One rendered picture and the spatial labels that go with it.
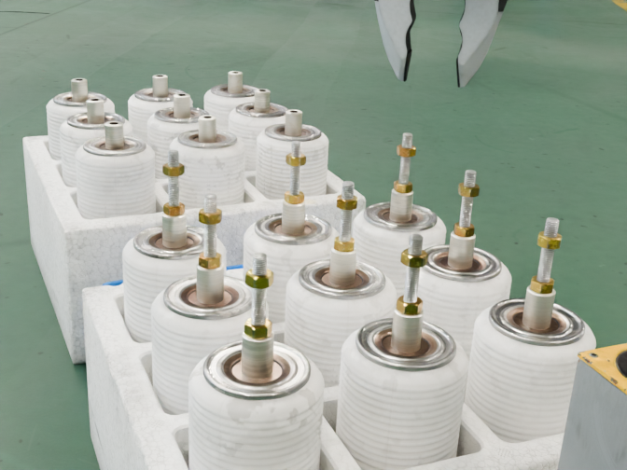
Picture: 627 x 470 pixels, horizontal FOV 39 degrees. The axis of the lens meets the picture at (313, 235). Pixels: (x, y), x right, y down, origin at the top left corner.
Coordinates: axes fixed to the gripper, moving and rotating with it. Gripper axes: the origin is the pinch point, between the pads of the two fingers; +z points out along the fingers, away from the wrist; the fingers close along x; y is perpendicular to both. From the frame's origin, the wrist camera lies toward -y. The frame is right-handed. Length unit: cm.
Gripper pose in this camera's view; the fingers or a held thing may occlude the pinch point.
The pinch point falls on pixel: (432, 65)
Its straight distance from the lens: 59.7
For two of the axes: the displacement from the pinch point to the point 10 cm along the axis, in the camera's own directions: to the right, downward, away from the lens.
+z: -0.5, 9.2, 3.8
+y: 2.6, -3.6, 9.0
